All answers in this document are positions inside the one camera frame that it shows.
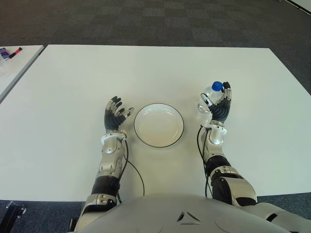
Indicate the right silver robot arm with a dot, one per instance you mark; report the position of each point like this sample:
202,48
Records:
216,138

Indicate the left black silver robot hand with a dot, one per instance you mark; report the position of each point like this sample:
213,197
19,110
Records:
112,120

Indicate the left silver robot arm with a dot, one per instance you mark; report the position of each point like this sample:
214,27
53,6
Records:
109,150

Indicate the white plate black rim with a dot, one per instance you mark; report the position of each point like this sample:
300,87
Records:
159,126

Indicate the white wall panel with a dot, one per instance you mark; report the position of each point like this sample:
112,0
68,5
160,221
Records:
301,4

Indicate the black wheeled stand base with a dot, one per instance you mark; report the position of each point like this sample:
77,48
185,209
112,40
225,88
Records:
13,211

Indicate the grey robot torso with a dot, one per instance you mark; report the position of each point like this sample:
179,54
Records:
182,213

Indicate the red black marker pen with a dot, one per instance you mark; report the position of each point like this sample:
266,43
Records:
15,52

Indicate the blue white packet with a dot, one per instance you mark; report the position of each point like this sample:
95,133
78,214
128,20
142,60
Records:
3,53

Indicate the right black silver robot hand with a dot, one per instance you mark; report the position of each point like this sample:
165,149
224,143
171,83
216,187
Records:
221,112

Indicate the white side table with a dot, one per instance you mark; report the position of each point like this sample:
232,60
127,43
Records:
14,72

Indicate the clear water bottle blue cap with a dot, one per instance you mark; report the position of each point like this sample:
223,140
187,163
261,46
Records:
213,93

